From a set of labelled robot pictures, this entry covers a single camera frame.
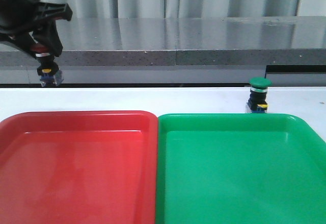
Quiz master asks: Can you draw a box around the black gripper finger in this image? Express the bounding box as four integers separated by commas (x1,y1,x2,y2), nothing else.
1,33,36,59
32,2,73,57

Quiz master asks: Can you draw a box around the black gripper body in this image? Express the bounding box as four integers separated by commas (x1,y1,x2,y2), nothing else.
1,0,40,35

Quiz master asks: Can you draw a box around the red mushroom push button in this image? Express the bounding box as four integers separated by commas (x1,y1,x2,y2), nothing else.
31,43,64,87

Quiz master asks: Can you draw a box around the red plastic tray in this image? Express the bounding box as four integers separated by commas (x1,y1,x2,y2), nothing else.
1,111,158,223

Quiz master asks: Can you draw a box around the green mushroom push button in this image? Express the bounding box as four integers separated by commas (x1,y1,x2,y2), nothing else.
246,77,272,114

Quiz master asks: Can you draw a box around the green plastic tray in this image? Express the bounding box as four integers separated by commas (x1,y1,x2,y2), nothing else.
155,114,325,223

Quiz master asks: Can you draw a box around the grey stone countertop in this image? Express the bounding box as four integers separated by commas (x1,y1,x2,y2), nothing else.
0,16,326,86

